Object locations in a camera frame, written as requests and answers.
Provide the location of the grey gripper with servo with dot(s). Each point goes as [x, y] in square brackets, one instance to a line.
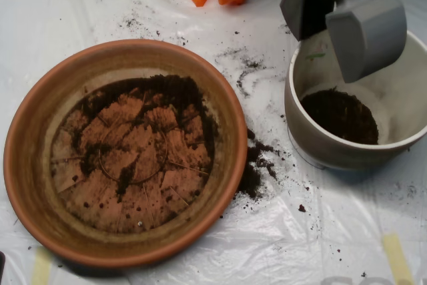
[365, 36]

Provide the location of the white ceramic pot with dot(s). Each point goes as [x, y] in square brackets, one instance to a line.
[310, 141]

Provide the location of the spilled dark soil pile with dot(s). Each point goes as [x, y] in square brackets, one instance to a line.
[253, 171]

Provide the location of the small dark maroon fragment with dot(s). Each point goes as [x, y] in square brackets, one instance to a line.
[302, 208]

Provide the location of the terracotta plant saucer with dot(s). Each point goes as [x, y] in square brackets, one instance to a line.
[33, 165]

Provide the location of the green label sticker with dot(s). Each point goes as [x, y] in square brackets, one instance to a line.
[315, 55]

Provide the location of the white plastic cover sheet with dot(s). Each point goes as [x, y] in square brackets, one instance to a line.
[300, 248]

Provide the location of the beige masking tape strip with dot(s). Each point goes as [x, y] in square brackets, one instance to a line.
[41, 268]
[397, 258]

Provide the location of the dark object at edge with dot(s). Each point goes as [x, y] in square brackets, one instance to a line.
[2, 265]

